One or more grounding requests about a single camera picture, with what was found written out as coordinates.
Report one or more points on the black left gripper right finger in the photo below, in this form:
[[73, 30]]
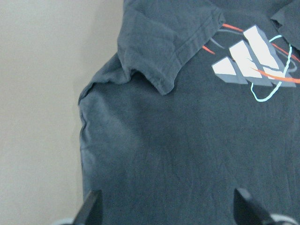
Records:
[[248, 211]]

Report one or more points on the black t-shirt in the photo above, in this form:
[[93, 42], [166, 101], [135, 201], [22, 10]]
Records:
[[201, 97]]

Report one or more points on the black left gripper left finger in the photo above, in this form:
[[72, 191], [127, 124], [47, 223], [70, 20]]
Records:
[[91, 211]]

